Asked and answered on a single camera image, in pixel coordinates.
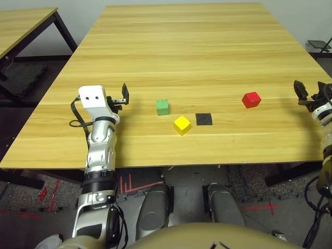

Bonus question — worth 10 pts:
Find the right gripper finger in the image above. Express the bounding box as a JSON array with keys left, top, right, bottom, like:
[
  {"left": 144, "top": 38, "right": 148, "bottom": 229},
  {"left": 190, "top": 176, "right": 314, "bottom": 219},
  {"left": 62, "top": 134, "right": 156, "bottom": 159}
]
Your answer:
[
  {"left": 317, "top": 81, "right": 328, "bottom": 101},
  {"left": 294, "top": 79, "right": 309, "bottom": 103}
]

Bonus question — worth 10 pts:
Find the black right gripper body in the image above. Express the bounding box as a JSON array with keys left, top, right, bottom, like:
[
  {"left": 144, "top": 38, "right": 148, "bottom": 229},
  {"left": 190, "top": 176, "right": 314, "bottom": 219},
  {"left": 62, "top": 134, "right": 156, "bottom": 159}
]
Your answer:
[{"left": 298, "top": 84, "right": 332, "bottom": 111}]

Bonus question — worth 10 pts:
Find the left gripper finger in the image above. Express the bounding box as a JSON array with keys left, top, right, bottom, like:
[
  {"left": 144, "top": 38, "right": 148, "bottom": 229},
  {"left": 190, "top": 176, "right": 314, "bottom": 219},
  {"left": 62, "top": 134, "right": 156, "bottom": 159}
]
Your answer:
[{"left": 121, "top": 82, "right": 130, "bottom": 106}]

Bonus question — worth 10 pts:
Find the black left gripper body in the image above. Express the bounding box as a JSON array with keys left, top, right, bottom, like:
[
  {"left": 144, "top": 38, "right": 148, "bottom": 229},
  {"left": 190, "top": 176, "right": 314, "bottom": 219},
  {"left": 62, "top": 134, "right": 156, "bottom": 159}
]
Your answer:
[{"left": 105, "top": 95, "right": 128, "bottom": 113}]

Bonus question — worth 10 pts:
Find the green wooden block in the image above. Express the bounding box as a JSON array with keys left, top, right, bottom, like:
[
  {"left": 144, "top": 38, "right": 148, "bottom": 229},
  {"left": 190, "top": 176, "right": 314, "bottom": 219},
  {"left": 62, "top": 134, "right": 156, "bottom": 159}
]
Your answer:
[{"left": 156, "top": 99, "right": 170, "bottom": 116}]

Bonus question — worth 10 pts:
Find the red wooden block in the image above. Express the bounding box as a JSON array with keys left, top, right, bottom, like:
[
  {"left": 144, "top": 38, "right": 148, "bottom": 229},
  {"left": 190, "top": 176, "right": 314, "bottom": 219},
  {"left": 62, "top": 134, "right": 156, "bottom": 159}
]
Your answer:
[{"left": 241, "top": 91, "right": 262, "bottom": 109}]

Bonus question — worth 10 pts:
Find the yellow wooden block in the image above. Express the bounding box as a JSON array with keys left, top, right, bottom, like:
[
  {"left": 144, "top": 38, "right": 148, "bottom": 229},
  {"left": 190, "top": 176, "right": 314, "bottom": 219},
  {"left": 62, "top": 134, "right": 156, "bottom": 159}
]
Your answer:
[{"left": 173, "top": 115, "right": 192, "bottom": 136}]

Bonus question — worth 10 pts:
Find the black folding stool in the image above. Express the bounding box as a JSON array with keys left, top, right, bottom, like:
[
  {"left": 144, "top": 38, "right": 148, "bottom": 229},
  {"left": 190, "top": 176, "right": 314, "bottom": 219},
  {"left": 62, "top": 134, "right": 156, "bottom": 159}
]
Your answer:
[{"left": 308, "top": 37, "right": 332, "bottom": 54}]

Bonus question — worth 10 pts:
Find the black mat with red lines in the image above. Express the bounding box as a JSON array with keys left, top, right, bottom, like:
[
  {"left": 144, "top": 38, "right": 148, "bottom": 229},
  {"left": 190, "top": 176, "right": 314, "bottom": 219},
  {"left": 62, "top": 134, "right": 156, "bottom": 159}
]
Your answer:
[{"left": 115, "top": 168, "right": 167, "bottom": 201}]

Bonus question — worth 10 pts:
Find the black square marker patch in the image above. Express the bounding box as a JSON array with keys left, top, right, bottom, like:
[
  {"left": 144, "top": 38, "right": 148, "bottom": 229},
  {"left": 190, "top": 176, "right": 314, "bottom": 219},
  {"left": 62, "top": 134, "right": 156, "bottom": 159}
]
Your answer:
[{"left": 195, "top": 113, "right": 214, "bottom": 126}]

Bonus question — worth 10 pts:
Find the black foam pad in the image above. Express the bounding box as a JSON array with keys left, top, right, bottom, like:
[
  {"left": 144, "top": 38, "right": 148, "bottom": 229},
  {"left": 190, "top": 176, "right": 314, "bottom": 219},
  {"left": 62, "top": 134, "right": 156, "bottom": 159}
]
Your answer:
[{"left": 0, "top": 62, "right": 49, "bottom": 98}]

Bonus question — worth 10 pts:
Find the grey speckled floor mat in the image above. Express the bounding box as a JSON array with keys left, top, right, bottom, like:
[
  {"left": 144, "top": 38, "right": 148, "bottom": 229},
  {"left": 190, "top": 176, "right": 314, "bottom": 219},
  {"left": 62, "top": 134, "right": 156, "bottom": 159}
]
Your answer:
[
  {"left": 0, "top": 176, "right": 84, "bottom": 216},
  {"left": 225, "top": 165, "right": 320, "bottom": 204}
]

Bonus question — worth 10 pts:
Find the dark robot stand plate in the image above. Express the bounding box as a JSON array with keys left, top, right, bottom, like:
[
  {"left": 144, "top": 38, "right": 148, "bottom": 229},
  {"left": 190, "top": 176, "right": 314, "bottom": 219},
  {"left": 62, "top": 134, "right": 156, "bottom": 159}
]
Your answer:
[{"left": 160, "top": 165, "right": 229, "bottom": 186}]

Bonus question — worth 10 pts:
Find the grey left robot leg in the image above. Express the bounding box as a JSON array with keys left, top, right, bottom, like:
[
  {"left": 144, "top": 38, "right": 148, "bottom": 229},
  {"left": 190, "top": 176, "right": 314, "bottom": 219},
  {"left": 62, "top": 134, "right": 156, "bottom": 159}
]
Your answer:
[{"left": 135, "top": 183, "right": 171, "bottom": 241}]

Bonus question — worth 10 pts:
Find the grey robot leg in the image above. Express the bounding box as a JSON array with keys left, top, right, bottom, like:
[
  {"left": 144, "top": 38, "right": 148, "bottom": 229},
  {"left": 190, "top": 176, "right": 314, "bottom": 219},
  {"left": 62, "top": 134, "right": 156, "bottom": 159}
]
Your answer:
[
  {"left": 135, "top": 183, "right": 171, "bottom": 241},
  {"left": 207, "top": 183, "right": 246, "bottom": 228}
]

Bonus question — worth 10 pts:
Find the grey right robot leg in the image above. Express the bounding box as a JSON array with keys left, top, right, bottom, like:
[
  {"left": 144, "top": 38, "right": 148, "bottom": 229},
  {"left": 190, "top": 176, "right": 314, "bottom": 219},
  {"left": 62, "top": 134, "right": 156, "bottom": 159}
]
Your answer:
[{"left": 207, "top": 183, "right": 246, "bottom": 228}]

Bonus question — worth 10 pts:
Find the red floor tape strip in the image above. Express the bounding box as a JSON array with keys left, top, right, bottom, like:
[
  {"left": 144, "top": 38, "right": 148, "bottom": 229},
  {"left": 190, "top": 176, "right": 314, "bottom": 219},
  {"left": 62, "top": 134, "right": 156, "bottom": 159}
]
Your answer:
[{"left": 0, "top": 210, "right": 40, "bottom": 219}]

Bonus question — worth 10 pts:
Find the tan robot torso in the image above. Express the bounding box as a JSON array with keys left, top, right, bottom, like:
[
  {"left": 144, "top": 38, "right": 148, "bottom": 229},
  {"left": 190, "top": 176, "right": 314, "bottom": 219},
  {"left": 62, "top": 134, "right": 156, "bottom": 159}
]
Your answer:
[{"left": 127, "top": 223, "right": 304, "bottom": 249}]

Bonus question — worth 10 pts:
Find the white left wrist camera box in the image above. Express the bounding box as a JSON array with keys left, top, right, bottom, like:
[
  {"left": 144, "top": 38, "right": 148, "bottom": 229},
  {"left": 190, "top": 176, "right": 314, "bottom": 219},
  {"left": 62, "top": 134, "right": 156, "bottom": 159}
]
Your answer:
[{"left": 78, "top": 85, "right": 120, "bottom": 122}]

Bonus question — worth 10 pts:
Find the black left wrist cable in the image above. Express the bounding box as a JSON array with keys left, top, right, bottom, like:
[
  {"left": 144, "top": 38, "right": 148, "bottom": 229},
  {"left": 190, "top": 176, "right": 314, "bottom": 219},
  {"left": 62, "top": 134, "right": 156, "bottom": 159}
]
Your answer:
[{"left": 69, "top": 96, "right": 94, "bottom": 138}]

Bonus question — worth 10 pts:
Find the black main table frame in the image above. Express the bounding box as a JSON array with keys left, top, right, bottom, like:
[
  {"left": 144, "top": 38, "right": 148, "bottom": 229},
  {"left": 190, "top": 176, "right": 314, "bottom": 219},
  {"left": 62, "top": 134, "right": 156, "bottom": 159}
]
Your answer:
[{"left": 0, "top": 162, "right": 322, "bottom": 190}]

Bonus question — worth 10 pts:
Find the black hanging cable bundle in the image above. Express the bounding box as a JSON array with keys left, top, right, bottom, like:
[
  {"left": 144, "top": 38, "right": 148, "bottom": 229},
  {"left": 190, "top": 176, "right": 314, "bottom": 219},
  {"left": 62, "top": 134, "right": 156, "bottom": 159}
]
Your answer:
[{"left": 302, "top": 176, "right": 332, "bottom": 248}]

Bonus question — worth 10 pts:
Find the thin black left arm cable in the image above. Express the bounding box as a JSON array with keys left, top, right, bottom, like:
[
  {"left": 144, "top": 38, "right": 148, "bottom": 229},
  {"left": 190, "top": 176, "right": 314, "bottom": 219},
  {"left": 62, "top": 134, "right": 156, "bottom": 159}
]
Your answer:
[{"left": 113, "top": 202, "right": 129, "bottom": 247}]

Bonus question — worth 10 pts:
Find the wooden side table black frame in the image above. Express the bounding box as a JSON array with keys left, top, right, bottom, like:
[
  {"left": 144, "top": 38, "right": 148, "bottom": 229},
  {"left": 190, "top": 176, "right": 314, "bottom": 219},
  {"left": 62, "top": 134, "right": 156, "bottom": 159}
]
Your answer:
[{"left": 0, "top": 7, "right": 78, "bottom": 107}]

